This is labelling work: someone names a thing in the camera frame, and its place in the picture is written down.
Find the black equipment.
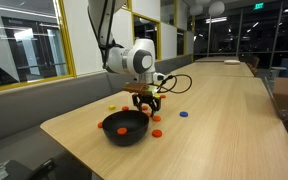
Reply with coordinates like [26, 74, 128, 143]
[0, 157, 57, 180]

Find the white globe lamp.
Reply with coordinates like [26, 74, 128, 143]
[189, 3, 204, 17]
[208, 0, 226, 18]

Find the white round stool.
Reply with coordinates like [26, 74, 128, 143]
[269, 65, 287, 81]

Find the large yellow framed window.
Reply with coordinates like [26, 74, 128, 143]
[0, 0, 78, 95]

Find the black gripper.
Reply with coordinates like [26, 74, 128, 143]
[131, 94, 162, 118]

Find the black bowl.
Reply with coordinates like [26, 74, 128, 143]
[101, 109, 151, 147]

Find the dark brown chair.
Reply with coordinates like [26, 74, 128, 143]
[246, 54, 261, 77]

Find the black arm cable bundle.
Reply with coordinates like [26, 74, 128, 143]
[87, 0, 123, 69]

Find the green exit sign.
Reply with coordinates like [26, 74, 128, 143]
[253, 2, 265, 11]

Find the narrow yellow framed window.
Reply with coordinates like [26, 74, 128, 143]
[174, 27, 189, 58]

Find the gray upholstered bench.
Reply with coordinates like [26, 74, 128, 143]
[0, 54, 194, 180]

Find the light wood table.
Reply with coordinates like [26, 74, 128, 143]
[169, 60, 256, 78]
[194, 55, 241, 63]

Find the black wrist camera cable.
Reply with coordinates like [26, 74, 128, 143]
[155, 73, 194, 94]

